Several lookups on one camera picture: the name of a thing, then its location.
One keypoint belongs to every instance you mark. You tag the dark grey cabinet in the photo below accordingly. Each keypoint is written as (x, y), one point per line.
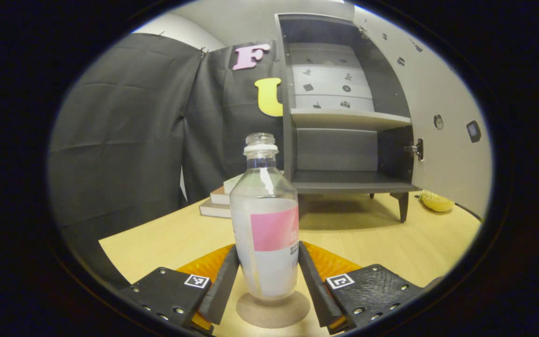
(335, 150)

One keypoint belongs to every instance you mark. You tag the yellow toy fruit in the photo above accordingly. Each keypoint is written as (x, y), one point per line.
(438, 202)

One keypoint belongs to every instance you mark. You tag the brown book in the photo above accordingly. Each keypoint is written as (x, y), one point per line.
(219, 195)

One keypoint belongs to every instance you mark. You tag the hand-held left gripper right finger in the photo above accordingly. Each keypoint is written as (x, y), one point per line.
(316, 290)

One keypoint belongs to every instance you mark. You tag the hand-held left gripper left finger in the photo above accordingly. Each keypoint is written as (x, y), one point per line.
(222, 290)

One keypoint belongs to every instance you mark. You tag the black backdrop cloth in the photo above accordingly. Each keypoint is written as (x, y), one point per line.
(124, 140)

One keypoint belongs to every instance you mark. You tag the round brown coaster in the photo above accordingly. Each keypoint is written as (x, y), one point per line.
(274, 313)

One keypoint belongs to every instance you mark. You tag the clear bottle with pink label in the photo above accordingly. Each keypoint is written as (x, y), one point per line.
(265, 224)

